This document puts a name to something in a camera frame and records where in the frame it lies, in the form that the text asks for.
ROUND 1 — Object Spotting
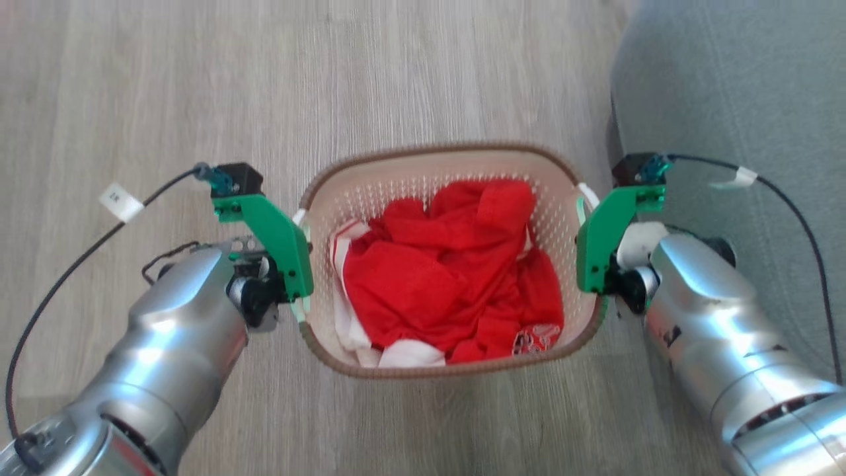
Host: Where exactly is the white garment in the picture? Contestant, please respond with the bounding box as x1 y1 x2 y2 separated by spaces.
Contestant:
328 220 447 369

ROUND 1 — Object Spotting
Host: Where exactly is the grey fabric sofa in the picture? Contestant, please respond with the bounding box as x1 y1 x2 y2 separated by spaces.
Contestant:
607 0 846 387

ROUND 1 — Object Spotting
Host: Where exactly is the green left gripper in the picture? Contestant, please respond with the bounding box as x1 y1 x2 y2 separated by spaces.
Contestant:
213 193 314 330

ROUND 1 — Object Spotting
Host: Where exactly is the short black looped cable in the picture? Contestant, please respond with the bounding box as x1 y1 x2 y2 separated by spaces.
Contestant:
141 241 202 285

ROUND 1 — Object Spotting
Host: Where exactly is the red garment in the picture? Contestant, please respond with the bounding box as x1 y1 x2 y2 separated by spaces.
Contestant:
342 180 566 366

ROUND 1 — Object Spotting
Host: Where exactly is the white printed cable tag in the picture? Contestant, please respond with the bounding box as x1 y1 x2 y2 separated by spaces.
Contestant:
99 183 145 222

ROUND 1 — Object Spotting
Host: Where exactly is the long black right arm cable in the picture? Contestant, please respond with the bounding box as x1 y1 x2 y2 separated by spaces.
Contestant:
664 153 845 387

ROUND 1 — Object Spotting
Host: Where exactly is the white blank cable tag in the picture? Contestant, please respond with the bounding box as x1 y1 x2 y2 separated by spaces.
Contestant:
711 167 757 191

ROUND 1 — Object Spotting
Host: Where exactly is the beige brown-rimmed laundry basket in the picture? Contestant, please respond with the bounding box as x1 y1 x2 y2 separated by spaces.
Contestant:
297 141 609 379

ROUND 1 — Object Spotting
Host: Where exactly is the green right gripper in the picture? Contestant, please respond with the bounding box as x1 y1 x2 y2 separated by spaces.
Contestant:
576 183 666 325

